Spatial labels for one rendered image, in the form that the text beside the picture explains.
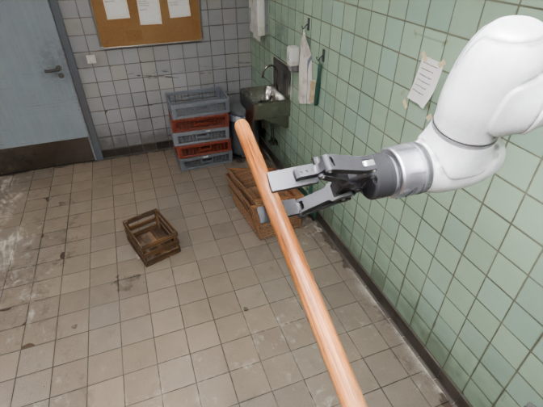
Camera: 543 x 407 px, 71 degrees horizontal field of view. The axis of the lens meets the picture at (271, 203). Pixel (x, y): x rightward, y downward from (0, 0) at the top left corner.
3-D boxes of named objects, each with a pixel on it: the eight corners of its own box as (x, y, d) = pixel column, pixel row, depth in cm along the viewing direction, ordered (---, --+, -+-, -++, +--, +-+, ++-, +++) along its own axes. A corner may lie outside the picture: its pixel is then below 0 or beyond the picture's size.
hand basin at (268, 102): (288, 159, 388) (292, 68, 335) (255, 165, 378) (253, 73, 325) (272, 140, 424) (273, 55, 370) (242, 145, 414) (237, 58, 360)
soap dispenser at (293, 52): (300, 72, 321) (300, 47, 309) (289, 73, 318) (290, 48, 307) (295, 69, 328) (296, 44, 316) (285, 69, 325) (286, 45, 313)
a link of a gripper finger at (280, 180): (317, 183, 55) (319, 182, 54) (271, 193, 53) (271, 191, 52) (312, 165, 55) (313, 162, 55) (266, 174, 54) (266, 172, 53)
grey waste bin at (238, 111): (264, 155, 446) (263, 111, 414) (233, 161, 436) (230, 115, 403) (254, 142, 474) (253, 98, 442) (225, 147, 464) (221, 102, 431)
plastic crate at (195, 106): (230, 112, 398) (229, 98, 389) (172, 120, 381) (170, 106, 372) (220, 99, 428) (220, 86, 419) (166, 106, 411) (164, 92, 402)
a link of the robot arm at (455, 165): (393, 167, 72) (414, 111, 62) (462, 153, 76) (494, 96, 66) (423, 210, 66) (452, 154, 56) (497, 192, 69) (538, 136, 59)
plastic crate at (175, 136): (230, 139, 414) (229, 125, 405) (174, 147, 399) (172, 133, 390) (222, 124, 445) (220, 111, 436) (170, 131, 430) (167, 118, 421)
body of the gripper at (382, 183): (406, 184, 59) (351, 196, 57) (384, 203, 67) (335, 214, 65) (388, 142, 61) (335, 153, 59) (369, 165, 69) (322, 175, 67)
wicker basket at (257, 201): (254, 228, 310) (253, 199, 293) (227, 193, 350) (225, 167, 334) (305, 211, 328) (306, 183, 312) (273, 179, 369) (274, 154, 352)
